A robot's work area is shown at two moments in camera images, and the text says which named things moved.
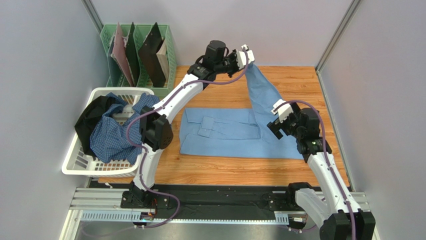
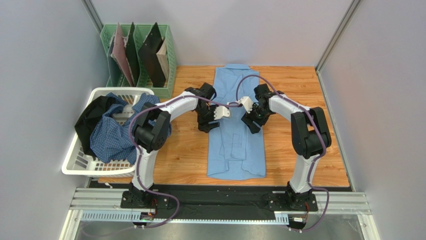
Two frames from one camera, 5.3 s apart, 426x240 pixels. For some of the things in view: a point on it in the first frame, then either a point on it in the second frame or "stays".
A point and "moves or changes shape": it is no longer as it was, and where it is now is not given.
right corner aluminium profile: [337, 36] stays
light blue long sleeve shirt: [238, 132] moves or changes shape
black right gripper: [277, 126] → [252, 123]
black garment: [94, 108] stays
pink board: [120, 55] stays
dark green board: [132, 56] stays
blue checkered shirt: [114, 139] stays
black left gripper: [233, 55] → [203, 125]
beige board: [162, 56] stays
